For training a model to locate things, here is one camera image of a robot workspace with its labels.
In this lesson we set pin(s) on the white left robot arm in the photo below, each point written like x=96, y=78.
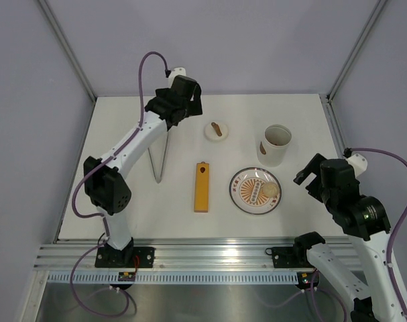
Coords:
x=105, y=183

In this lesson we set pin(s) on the white lid with brown handle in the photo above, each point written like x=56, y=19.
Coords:
x=216, y=131

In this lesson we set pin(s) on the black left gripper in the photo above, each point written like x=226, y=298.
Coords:
x=193, y=106

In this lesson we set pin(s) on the left aluminium frame post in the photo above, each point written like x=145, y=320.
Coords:
x=54, y=24

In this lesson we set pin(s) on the white slotted cable duct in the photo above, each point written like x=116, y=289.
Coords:
x=186, y=278

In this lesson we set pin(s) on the aluminium mounting rail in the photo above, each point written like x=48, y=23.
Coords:
x=213, y=254

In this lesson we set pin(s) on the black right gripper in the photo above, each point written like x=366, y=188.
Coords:
x=315, y=167

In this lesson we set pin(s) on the right aluminium frame post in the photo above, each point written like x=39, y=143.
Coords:
x=359, y=44

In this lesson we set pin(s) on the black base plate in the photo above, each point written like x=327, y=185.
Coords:
x=142, y=257
x=285, y=257

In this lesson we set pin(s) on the yellow rectangular box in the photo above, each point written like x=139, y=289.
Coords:
x=201, y=188

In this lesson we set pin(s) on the metal food tongs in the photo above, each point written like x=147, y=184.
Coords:
x=158, y=153

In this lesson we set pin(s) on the round patterned plate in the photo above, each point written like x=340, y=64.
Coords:
x=246, y=194

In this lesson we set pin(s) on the white cylindrical lunch container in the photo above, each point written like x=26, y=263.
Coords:
x=268, y=154

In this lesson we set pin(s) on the aluminium frame post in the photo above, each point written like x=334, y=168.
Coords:
x=359, y=44
x=54, y=24

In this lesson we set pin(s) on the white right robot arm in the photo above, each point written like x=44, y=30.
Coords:
x=365, y=221

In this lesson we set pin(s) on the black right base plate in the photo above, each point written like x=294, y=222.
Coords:
x=285, y=257

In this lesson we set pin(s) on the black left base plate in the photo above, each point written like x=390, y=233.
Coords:
x=142, y=257

